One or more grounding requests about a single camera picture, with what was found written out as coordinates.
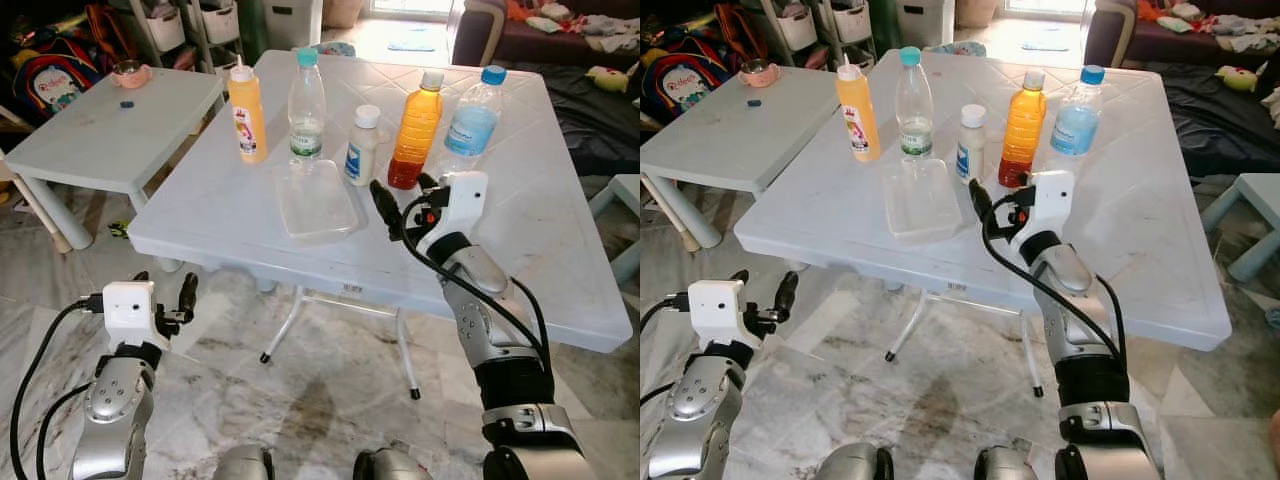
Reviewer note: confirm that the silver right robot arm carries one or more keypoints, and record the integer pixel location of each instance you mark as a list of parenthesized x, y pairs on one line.
[(500, 330), (1085, 330)]

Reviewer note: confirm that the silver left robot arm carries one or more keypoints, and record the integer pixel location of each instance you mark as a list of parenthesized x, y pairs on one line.
[(115, 400), (700, 400)]

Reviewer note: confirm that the orange juice bottle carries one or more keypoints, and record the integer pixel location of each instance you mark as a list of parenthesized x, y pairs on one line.
[(415, 135), (1022, 130)]

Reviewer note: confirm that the small white bottle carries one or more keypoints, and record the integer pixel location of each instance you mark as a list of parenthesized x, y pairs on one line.
[(971, 148), (362, 150)]

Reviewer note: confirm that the clear plastic container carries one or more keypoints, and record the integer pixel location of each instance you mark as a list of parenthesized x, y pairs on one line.
[(315, 205), (922, 200)]

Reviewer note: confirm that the water bottle with blue cap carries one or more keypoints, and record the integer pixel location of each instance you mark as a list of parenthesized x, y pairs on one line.
[(1076, 125), (472, 125)]

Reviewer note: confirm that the clear bottle with teal cap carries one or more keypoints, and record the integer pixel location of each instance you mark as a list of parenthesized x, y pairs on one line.
[(914, 110), (306, 110)]

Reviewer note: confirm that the large white plastic table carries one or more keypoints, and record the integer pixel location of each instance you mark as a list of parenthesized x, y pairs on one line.
[(540, 200), (1140, 200)]

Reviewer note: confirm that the small white plastic table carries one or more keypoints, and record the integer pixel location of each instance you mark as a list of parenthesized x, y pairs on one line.
[(110, 140), (730, 140)]

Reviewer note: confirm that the light blue stool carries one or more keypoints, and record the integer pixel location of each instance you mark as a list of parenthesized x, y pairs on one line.
[(1255, 195), (622, 200)]

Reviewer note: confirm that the yellow squeeze bottle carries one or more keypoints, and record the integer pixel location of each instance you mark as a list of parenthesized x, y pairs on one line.
[(858, 115), (248, 120)]

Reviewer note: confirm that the dark purple sofa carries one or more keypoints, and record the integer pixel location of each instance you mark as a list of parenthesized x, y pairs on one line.
[(480, 35), (1110, 35)]

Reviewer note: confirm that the left robot leg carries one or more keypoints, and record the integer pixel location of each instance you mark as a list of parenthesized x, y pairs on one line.
[(243, 465), (855, 465)]

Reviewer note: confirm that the robot leg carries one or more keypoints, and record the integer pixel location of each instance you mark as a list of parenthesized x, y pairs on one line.
[(243, 465), (1005, 467), (855, 465), (390, 467)]

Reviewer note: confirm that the black floor mattress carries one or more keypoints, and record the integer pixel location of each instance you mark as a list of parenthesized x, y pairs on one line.
[(590, 125), (1215, 125)]

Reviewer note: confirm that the white plastic bin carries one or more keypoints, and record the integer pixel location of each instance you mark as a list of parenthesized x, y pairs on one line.
[(922, 20), (292, 22)]

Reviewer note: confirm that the colourful school backpack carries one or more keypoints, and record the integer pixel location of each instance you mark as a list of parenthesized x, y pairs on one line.
[(680, 85), (55, 85)]

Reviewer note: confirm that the pink bowl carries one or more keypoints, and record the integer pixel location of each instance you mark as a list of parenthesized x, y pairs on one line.
[(132, 75), (759, 74)]

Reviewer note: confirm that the yellow green soft toy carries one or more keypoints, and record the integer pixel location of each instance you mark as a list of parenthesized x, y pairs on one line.
[(608, 78), (1240, 78)]

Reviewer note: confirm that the white drawer rack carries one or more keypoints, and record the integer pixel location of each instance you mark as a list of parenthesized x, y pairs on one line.
[(190, 25), (815, 25)]

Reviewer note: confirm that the right robot leg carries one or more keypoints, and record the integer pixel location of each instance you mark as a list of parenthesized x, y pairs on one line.
[(1005, 467), (390, 467)]

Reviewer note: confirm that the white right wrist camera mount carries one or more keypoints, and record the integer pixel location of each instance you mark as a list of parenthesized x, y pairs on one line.
[(1052, 200), (462, 200)]

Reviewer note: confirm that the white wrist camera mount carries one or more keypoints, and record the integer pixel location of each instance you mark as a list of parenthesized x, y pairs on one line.
[(128, 310), (462, 200), (715, 310), (1052, 200)]

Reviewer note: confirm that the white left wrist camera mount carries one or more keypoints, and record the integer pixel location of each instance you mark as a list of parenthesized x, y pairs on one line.
[(128, 310), (715, 310)]

